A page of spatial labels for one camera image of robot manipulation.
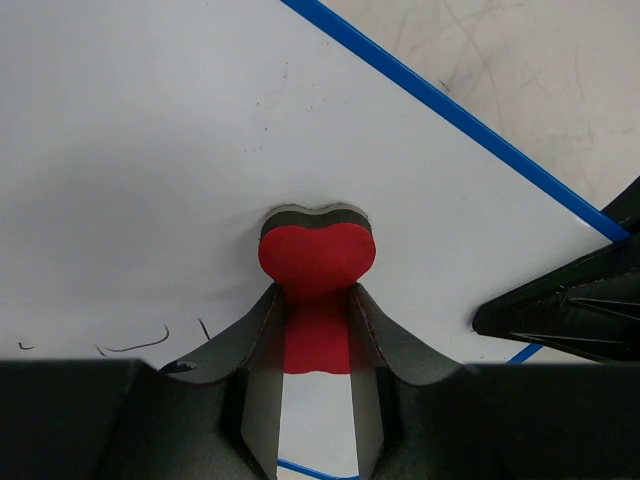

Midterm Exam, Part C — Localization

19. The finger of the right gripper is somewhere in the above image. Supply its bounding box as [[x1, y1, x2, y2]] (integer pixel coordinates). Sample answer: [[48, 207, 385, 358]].
[[471, 184, 640, 364]]

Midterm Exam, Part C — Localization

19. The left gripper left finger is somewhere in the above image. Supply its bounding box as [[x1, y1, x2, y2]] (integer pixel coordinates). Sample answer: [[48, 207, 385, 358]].
[[1, 285, 286, 479]]

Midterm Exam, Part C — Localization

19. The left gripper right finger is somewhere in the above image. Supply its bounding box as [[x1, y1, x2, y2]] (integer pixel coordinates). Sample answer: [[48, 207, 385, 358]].
[[348, 285, 639, 479]]

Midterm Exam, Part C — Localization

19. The red bone-shaped eraser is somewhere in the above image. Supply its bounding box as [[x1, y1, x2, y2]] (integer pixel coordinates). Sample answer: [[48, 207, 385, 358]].
[[258, 203, 376, 375]]

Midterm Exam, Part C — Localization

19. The blue-framed whiteboard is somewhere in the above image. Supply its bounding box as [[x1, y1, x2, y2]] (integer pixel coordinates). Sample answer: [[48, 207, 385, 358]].
[[1, 1, 639, 479]]

